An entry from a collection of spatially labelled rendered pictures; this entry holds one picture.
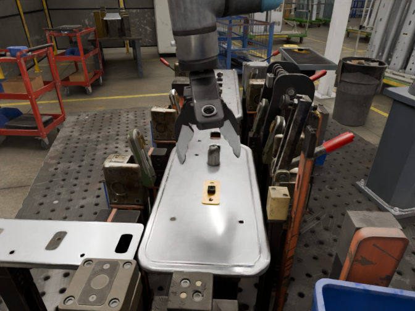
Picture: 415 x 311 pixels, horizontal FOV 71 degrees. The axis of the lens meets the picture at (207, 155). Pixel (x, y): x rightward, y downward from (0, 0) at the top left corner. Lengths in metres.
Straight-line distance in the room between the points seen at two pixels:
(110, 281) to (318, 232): 0.75
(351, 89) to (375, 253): 3.41
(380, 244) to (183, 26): 0.39
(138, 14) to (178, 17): 7.73
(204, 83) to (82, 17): 7.86
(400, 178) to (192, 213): 0.77
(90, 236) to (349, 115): 3.45
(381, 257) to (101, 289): 0.31
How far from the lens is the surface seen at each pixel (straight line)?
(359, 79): 3.61
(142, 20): 8.23
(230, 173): 0.69
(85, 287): 0.42
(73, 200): 1.20
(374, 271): 0.32
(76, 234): 0.59
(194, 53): 0.50
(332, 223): 1.08
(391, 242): 0.30
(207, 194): 0.62
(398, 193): 1.18
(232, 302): 0.45
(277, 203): 0.53
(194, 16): 0.49
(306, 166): 0.47
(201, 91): 0.49
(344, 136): 0.60
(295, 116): 0.54
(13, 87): 3.21
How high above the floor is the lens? 1.38
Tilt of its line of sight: 29 degrees down
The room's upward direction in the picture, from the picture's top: straight up
